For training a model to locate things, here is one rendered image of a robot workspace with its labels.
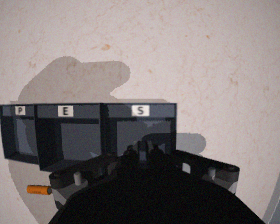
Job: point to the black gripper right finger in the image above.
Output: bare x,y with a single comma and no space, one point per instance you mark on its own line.
223,174

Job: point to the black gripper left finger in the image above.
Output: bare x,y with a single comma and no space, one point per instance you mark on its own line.
67,181

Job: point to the dark grey rack of three labelled bins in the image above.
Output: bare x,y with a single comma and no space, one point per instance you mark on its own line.
69,133

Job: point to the orange battery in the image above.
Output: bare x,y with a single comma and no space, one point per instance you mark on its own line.
34,189

